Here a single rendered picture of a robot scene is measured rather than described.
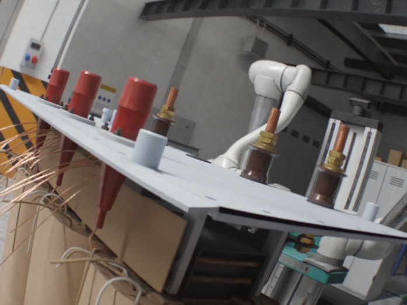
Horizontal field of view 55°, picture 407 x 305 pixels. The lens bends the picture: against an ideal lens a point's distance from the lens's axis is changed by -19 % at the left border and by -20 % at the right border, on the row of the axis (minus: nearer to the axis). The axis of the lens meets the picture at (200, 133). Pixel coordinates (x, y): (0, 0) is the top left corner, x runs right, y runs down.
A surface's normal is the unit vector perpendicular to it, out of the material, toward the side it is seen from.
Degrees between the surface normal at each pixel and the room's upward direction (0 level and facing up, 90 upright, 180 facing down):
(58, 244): 90
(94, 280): 90
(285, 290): 90
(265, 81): 106
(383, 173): 90
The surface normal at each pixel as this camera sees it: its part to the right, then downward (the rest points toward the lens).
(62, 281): -0.19, -0.08
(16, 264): -0.45, -0.17
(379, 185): -0.76, -0.27
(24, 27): 0.56, 0.18
